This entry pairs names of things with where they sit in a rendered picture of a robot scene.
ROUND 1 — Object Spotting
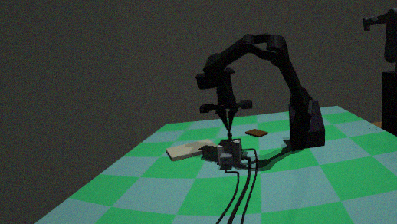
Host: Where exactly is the brown rectangular block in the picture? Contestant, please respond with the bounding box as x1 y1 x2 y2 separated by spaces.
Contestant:
245 129 267 137

